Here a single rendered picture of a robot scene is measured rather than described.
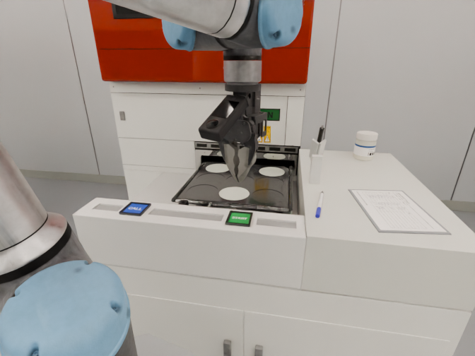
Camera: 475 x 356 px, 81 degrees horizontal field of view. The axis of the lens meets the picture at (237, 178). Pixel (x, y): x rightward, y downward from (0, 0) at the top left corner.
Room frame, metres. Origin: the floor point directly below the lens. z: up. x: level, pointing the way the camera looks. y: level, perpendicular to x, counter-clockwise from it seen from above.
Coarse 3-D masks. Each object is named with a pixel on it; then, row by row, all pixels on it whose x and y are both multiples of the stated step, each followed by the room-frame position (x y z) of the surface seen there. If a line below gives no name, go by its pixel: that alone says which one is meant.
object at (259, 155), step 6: (198, 150) 1.16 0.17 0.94; (204, 150) 1.16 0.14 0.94; (210, 150) 1.15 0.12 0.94; (216, 150) 1.15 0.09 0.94; (198, 156) 1.16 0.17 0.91; (258, 156) 1.12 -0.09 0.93; (264, 156) 1.11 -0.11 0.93; (270, 156) 1.11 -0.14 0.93; (276, 156) 1.10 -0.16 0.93; (282, 156) 1.10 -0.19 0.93; (288, 156) 1.10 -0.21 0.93; (294, 156) 1.09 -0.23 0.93; (198, 162) 1.16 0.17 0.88; (294, 174) 1.09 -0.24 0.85
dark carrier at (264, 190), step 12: (204, 168) 1.04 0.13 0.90; (252, 168) 1.05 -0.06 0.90; (192, 180) 0.92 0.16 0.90; (204, 180) 0.93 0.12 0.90; (216, 180) 0.93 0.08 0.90; (228, 180) 0.93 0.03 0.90; (252, 180) 0.93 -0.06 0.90; (264, 180) 0.93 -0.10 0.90; (276, 180) 0.93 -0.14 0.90; (192, 192) 0.83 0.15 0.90; (204, 192) 0.83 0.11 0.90; (216, 192) 0.83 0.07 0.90; (252, 192) 0.82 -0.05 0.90; (264, 192) 0.83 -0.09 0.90; (276, 192) 0.83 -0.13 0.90; (264, 204) 0.74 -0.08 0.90; (276, 204) 0.74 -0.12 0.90
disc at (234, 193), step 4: (228, 188) 0.86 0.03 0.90; (232, 188) 0.86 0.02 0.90; (236, 188) 0.86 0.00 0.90; (240, 188) 0.86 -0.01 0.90; (220, 192) 0.83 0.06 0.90; (224, 192) 0.83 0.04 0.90; (228, 192) 0.83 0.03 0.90; (232, 192) 0.83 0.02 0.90; (236, 192) 0.83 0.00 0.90; (240, 192) 0.83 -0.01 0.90; (244, 192) 0.83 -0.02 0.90; (248, 192) 0.83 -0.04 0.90; (224, 196) 0.79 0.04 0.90; (228, 196) 0.79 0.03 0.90; (232, 196) 0.79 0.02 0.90; (236, 196) 0.79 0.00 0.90; (240, 196) 0.79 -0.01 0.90; (244, 196) 0.79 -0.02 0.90; (232, 200) 0.77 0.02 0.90; (236, 200) 0.77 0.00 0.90
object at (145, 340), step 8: (136, 336) 0.37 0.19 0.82; (144, 336) 0.37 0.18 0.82; (152, 336) 0.37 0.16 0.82; (136, 344) 0.35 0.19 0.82; (144, 344) 0.35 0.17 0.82; (152, 344) 0.35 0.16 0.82; (160, 344) 0.35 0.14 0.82; (168, 344) 0.35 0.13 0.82; (144, 352) 0.34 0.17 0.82; (152, 352) 0.34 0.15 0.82; (160, 352) 0.34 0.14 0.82; (168, 352) 0.34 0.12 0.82; (176, 352) 0.34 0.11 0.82; (184, 352) 0.34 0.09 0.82
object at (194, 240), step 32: (96, 224) 0.57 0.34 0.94; (128, 224) 0.56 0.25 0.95; (160, 224) 0.54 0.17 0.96; (192, 224) 0.54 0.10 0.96; (224, 224) 0.54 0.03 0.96; (256, 224) 0.54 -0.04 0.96; (288, 224) 0.54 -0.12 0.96; (96, 256) 0.57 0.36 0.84; (128, 256) 0.56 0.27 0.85; (160, 256) 0.54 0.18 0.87; (192, 256) 0.53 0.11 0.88; (224, 256) 0.52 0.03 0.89; (256, 256) 0.50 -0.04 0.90; (288, 256) 0.49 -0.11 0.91
